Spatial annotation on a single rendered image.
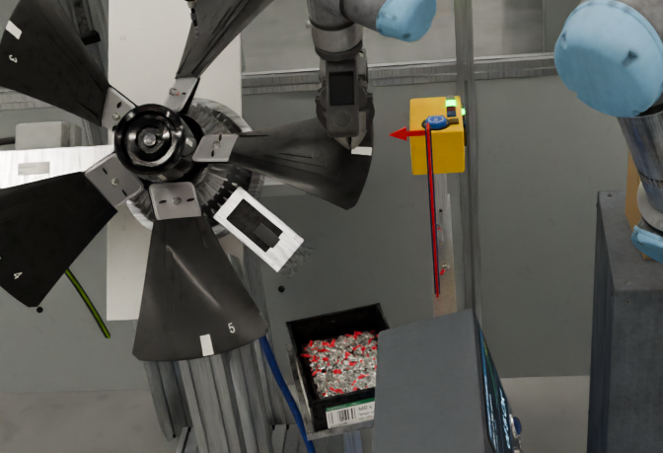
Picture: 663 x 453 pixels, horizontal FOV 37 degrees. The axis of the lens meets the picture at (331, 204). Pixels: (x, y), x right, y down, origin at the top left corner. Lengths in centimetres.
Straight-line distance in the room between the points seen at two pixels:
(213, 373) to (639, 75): 127
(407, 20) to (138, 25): 81
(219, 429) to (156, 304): 62
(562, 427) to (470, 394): 180
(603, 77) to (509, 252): 157
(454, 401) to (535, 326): 176
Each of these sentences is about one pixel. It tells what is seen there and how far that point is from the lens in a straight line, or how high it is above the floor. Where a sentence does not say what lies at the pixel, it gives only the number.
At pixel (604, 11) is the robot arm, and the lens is 101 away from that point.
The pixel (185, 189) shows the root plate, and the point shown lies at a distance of 165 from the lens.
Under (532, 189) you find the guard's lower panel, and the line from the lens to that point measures 247.
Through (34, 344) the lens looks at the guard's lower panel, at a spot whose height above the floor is 23.
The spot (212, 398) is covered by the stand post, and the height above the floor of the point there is 56.
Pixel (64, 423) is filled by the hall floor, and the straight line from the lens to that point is 300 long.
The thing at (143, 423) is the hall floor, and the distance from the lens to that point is 292.
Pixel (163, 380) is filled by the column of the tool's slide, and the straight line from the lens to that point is 271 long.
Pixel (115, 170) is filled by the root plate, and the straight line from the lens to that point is 166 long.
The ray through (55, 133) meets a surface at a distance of 187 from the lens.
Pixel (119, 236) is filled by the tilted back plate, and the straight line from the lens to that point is 188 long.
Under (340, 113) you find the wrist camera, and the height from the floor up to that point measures 129.
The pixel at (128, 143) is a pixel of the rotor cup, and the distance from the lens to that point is 161.
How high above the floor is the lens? 189
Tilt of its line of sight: 30 degrees down
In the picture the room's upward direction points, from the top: 7 degrees counter-clockwise
